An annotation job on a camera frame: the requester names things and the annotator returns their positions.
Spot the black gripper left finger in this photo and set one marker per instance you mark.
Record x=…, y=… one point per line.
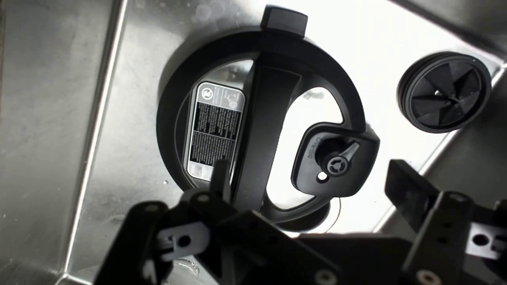
x=158, y=253

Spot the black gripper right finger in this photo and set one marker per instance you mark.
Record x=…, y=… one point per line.
x=448, y=237

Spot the black sink drain guard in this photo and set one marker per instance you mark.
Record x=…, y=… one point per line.
x=443, y=92

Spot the black rice cooker lid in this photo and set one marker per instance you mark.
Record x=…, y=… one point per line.
x=263, y=104

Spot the stainless steel sink basin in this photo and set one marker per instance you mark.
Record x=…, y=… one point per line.
x=63, y=131

